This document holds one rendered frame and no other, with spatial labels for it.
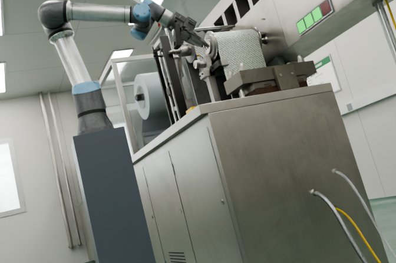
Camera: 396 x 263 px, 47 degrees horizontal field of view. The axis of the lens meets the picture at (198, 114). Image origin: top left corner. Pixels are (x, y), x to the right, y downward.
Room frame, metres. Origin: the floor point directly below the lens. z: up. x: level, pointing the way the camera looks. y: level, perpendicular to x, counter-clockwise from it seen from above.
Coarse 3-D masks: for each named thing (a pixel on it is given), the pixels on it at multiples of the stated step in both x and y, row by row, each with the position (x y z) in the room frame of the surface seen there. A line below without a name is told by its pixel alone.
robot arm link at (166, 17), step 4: (164, 12) 1.97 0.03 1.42; (168, 12) 1.98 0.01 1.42; (172, 12) 2.00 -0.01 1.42; (164, 16) 1.97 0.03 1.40; (168, 16) 1.98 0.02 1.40; (172, 16) 1.99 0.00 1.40; (160, 20) 1.98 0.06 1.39; (164, 20) 1.98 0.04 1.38; (168, 20) 1.98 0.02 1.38; (164, 24) 2.00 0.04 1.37
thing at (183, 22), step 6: (174, 18) 1.99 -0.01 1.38; (180, 18) 2.02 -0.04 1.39; (186, 18) 2.03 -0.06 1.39; (168, 24) 2.00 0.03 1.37; (180, 24) 2.02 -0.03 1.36; (186, 24) 2.01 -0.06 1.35; (192, 24) 2.04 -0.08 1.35; (180, 30) 2.02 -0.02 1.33; (186, 30) 2.02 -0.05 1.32; (192, 30) 2.03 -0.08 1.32; (180, 36) 2.06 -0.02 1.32; (186, 36) 2.04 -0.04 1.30
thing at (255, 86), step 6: (300, 78) 2.00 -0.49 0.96; (252, 84) 1.90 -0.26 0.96; (258, 84) 1.91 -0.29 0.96; (264, 84) 1.92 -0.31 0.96; (270, 84) 1.93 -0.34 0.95; (276, 84) 1.94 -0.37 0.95; (300, 84) 2.00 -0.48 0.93; (306, 84) 2.01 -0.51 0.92; (246, 90) 1.95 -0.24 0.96; (252, 90) 1.91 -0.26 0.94; (258, 90) 1.90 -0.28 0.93; (264, 90) 1.92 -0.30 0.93; (270, 90) 1.93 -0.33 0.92; (276, 90) 1.94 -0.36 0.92; (240, 96) 2.01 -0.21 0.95; (246, 96) 1.97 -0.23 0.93
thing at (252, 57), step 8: (232, 48) 2.09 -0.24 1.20; (240, 48) 2.11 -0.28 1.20; (248, 48) 2.13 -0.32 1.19; (256, 48) 2.15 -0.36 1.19; (224, 56) 2.07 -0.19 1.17; (232, 56) 2.09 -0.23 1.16; (240, 56) 2.11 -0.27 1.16; (248, 56) 2.12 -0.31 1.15; (256, 56) 2.14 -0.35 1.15; (232, 64) 2.08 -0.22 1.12; (248, 64) 2.12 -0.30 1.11; (256, 64) 2.14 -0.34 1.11; (264, 64) 2.16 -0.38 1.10
